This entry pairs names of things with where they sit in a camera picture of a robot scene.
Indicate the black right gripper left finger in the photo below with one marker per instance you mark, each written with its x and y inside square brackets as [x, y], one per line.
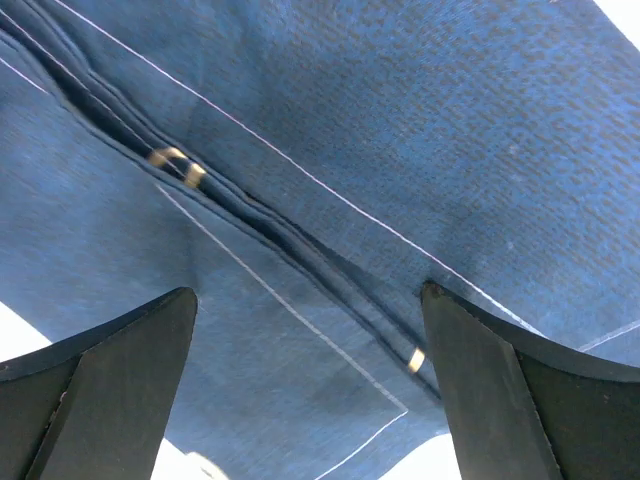
[95, 405]

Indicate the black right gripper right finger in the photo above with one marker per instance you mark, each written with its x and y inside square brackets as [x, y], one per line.
[520, 406]

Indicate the blue cloth placemat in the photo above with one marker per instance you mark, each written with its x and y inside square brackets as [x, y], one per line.
[305, 167]

